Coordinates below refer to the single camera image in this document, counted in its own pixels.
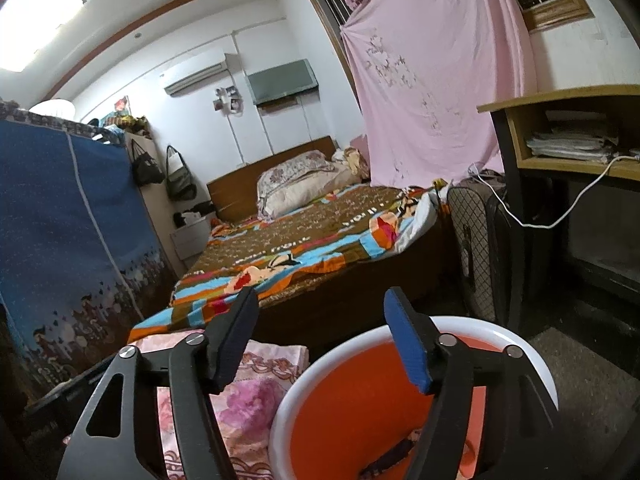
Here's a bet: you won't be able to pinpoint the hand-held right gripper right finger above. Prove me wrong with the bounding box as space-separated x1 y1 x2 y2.
383 287 588 480

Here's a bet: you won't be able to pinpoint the dark snack wrapper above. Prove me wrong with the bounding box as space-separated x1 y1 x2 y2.
360 427 431 478

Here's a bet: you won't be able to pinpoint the wooden bed headboard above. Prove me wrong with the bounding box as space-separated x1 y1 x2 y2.
206 136 337 222

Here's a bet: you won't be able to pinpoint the grey wall television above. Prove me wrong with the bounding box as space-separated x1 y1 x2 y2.
246 59 320 107

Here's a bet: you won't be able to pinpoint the dark quilted suitcase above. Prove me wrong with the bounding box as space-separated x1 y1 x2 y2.
446 170 526 328

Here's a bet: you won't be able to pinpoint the wall photos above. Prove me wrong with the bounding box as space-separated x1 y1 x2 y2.
212 87 246 116

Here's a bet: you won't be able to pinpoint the black hanging bag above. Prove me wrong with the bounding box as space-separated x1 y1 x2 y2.
131 139 166 186

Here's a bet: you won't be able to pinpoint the floral pillow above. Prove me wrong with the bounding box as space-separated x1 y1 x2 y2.
256 150 361 218

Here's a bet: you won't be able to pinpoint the clutter pile on cabinet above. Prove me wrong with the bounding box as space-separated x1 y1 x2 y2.
85 97 151 138

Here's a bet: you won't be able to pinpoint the white cable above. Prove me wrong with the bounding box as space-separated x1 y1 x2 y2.
467 152 640 229

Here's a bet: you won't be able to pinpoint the barred window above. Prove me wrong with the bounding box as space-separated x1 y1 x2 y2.
295 0 381 86

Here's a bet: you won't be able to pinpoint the blue fabric wardrobe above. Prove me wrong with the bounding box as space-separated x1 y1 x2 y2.
0 110 176 406

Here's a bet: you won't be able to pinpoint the white wall air conditioner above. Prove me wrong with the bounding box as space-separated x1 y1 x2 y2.
162 52 228 96

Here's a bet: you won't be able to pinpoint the wooden desk with shelf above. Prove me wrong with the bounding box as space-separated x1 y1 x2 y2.
477 84 640 321

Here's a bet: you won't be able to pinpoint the orange bucket with white rim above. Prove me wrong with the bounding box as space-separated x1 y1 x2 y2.
270 315 560 480

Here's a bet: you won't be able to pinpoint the beige tall cabinet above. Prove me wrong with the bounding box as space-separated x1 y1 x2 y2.
122 130 186 276

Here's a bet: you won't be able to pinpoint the stack of papers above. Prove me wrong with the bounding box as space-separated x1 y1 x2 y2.
525 130 621 163

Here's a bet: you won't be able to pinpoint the green hanging bag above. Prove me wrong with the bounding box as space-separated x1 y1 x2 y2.
165 145 197 201

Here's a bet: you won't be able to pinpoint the square ceiling light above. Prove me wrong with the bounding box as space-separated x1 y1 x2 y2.
0 0 88 73

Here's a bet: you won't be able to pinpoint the white nightstand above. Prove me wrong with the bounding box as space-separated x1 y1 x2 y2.
170 215 213 261

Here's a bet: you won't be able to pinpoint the bed with colourful blanket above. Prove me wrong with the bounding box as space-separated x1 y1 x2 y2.
127 182 441 345

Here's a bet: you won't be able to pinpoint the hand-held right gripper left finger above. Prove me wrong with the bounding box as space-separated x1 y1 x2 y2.
56 286 260 480

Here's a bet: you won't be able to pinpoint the pink hanging sheet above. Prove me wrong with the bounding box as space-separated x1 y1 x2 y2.
340 0 538 191

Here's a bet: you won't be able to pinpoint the pink floral cloth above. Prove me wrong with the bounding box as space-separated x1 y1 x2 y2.
62 329 310 480

